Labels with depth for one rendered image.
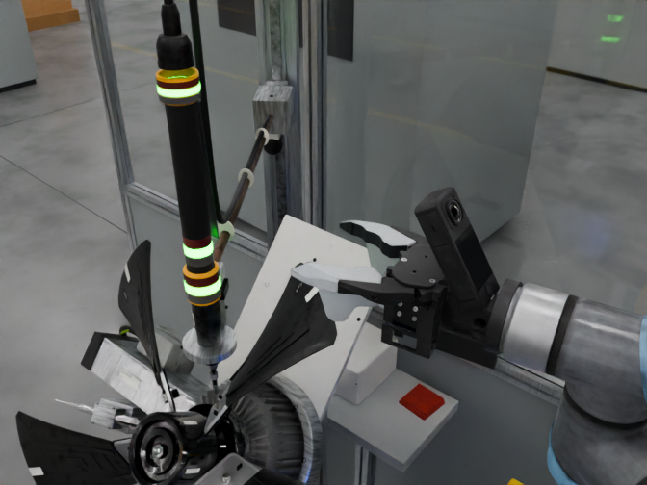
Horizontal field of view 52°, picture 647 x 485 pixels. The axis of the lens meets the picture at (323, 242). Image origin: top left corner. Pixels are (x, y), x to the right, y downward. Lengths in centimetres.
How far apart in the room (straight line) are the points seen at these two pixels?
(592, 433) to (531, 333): 11
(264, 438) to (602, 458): 65
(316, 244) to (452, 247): 71
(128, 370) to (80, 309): 215
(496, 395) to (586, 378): 103
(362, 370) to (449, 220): 99
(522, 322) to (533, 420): 104
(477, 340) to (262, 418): 58
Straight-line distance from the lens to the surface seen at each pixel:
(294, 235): 132
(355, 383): 156
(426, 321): 63
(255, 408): 117
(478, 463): 182
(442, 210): 59
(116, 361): 140
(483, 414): 170
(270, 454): 116
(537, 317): 60
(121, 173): 233
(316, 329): 94
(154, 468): 109
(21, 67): 676
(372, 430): 157
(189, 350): 87
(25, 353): 333
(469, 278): 61
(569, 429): 66
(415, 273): 63
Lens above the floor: 203
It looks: 32 degrees down
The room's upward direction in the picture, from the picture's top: straight up
